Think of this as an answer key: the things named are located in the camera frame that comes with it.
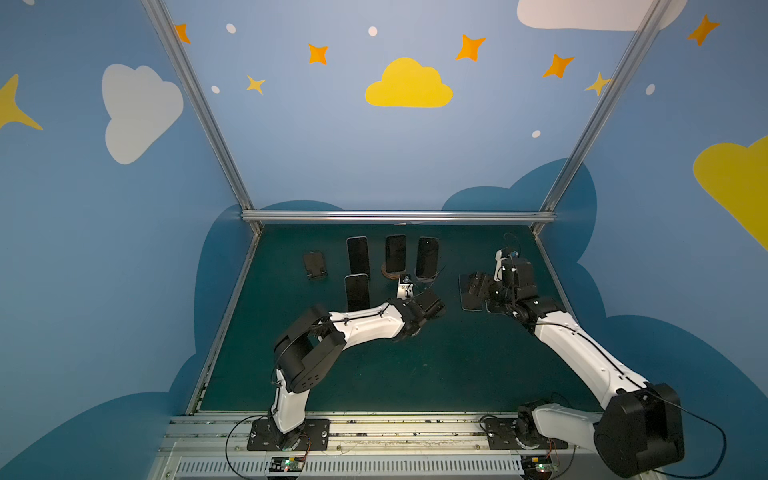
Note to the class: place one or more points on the left aluminium frame post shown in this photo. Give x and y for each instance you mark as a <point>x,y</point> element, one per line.
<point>161,20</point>

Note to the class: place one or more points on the right aluminium frame post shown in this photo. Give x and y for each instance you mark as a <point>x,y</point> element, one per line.
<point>641,42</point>

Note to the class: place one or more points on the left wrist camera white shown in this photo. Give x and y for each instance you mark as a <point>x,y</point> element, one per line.
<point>405,287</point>

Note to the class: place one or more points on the pink-edged phone back left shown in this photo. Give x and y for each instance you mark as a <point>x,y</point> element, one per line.
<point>358,255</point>

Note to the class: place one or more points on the aluminium mounting rail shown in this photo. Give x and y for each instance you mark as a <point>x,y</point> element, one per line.
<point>359,445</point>

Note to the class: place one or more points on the right controller board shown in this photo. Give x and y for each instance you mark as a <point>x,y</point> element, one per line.
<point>537,468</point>

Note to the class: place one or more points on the horizontal aluminium frame bar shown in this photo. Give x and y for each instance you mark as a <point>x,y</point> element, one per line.
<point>392,217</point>

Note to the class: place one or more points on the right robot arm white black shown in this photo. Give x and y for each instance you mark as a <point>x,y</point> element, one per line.
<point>639,427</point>

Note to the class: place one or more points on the white-edged phone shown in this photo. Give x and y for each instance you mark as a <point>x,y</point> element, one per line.
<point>495,307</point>

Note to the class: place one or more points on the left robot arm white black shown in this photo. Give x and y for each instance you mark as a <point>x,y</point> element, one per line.
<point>305,353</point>

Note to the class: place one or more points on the controller board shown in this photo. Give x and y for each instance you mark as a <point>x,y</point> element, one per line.
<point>537,468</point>
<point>293,465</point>

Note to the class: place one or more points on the left controller board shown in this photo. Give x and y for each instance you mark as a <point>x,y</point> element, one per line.
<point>293,465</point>

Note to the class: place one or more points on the light blue phone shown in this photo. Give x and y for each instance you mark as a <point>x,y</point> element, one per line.
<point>357,292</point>

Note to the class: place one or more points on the grey round stand back right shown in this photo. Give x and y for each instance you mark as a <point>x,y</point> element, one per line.
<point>426,280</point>

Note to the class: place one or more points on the dark phone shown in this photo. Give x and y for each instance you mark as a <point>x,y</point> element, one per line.
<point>427,257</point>
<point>395,255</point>

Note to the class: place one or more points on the aluminium frame post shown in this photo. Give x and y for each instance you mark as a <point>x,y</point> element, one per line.
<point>641,42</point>
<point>161,20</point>

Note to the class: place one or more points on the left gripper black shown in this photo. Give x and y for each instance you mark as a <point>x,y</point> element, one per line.
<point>429,302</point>

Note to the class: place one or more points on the black folding phone stand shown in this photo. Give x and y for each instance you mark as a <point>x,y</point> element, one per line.
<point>315,265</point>

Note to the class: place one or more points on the round wooden phone stand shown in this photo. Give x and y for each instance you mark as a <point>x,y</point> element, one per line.
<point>398,276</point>

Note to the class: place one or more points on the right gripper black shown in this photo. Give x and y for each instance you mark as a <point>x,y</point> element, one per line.
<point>504,285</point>

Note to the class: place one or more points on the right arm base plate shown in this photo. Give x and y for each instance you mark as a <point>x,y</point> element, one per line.
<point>507,433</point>

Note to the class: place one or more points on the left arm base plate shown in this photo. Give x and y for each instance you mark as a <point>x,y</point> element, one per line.
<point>313,435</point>

